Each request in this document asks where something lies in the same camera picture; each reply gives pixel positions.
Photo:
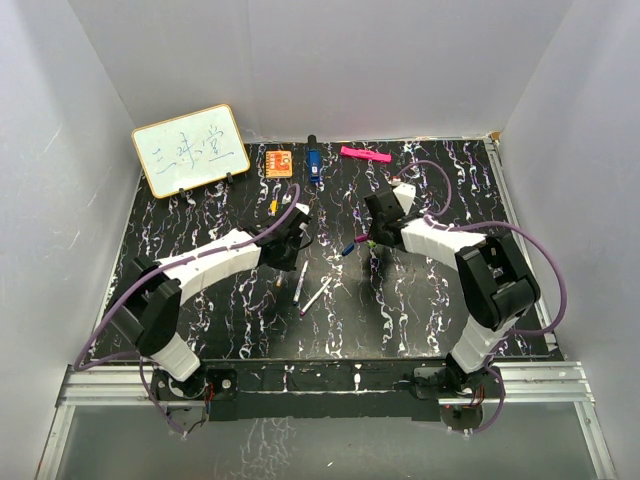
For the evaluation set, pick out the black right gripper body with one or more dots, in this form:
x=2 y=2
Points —
x=375 y=232

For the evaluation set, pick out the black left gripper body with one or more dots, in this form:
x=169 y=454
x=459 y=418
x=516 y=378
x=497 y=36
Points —
x=287 y=262

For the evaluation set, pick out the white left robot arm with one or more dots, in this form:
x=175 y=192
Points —
x=147 y=301

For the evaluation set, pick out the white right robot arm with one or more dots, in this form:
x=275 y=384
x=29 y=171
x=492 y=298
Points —
x=497 y=283

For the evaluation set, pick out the white pen blue tip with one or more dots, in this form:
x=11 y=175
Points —
x=300 y=282

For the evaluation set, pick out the blue pen cap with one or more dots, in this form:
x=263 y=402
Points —
x=347 y=250

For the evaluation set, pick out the white pen purple tip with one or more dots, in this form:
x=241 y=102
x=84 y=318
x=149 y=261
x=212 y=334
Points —
x=315 y=297

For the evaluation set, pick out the pink utility knife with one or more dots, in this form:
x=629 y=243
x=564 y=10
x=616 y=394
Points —
x=365 y=154

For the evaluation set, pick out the orange spiral notepad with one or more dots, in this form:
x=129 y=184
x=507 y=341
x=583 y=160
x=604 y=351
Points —
x=278 y=164

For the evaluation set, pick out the blue stapler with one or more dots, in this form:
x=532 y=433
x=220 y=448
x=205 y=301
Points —
x=313 y=160

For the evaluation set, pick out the small whiteboard with writing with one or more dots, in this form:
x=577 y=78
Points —
x=190 y=151

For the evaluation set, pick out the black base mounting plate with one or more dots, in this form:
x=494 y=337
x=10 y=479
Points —
x=232 y=390

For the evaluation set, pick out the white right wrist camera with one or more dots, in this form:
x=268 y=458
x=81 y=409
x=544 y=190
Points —
x=405 y=194

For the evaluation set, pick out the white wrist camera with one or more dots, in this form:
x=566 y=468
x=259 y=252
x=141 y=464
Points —
x=302 y=217
x=405 y=194

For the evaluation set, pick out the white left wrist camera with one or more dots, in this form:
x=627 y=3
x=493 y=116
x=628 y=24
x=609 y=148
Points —
x=302 y=217

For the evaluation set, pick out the aluminium front rail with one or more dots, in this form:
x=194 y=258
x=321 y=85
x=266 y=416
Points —
x=524 y=382

